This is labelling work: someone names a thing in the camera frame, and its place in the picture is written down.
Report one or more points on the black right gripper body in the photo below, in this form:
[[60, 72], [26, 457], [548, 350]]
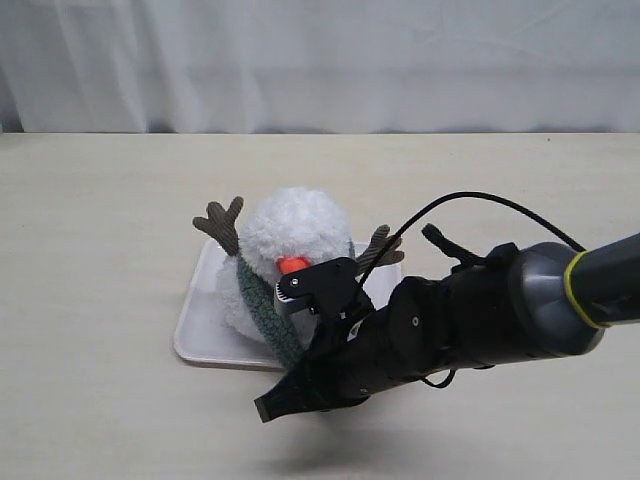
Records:
[[342, 368]]

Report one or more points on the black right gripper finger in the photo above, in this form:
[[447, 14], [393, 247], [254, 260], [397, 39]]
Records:
[[306, 388]]

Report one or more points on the green fleece scarf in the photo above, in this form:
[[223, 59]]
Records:
[[258, 266]]

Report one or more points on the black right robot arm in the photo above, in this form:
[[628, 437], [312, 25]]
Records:
[[512, 305]]

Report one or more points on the white plush snowman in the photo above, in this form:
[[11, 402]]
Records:
[[293, 229]]

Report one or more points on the white rectangular plastic tray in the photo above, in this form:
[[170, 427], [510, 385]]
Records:
[[204, 334]]

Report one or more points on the white background curtain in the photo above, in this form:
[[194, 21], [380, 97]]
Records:
[[319, 66]]

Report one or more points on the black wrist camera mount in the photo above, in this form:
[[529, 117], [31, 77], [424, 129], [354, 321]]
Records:
[[330, 290]]

